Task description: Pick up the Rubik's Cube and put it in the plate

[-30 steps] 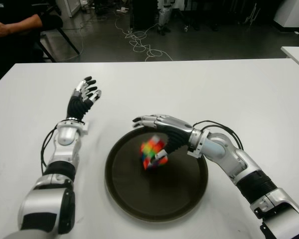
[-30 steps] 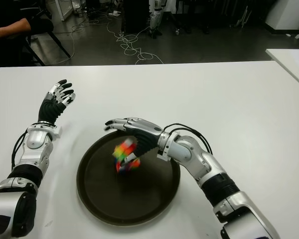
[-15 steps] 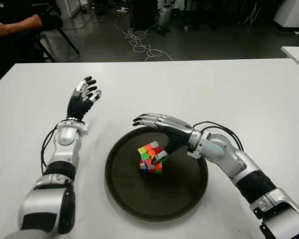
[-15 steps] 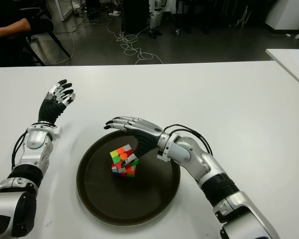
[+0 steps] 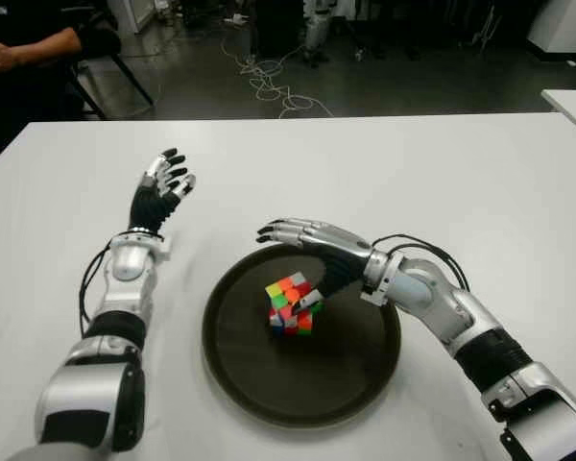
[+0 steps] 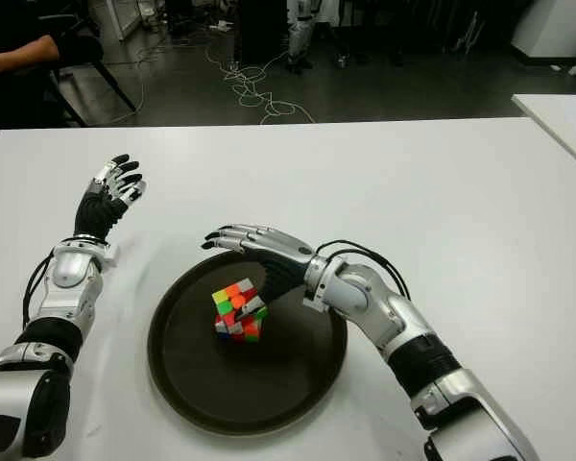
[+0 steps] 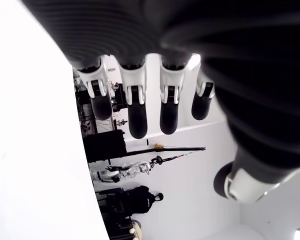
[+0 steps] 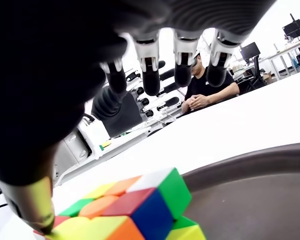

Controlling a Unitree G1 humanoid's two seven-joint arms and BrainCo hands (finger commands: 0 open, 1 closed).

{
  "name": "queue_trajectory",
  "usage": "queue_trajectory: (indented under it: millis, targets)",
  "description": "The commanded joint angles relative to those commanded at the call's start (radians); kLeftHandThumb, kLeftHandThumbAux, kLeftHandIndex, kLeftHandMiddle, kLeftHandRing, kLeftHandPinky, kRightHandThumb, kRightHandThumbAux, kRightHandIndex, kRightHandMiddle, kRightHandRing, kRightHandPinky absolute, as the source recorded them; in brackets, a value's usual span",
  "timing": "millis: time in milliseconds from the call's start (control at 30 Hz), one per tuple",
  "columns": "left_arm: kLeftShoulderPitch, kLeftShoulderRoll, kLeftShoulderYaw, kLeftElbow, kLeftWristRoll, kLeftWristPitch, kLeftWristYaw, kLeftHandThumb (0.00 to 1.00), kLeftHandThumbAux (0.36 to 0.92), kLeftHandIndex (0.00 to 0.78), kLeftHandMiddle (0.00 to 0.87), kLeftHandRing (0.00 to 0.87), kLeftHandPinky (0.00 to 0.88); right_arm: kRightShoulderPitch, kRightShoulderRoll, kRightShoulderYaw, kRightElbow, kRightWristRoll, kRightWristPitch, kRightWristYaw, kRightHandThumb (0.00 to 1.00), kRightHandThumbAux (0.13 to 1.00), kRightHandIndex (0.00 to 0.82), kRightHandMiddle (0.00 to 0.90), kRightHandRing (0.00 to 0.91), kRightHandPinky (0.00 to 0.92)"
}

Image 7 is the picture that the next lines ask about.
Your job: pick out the cluttered equipment shelf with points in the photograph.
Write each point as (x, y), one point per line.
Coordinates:
(85, 112)

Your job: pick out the black equipment case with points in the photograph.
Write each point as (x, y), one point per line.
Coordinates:
(105, 145)

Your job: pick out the black support pole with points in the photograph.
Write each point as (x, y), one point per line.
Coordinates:
(170, 150)

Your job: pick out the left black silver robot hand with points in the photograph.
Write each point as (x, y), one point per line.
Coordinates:
(215, 37)

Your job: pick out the person in black hoodie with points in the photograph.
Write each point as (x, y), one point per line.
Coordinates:
(137, 200)

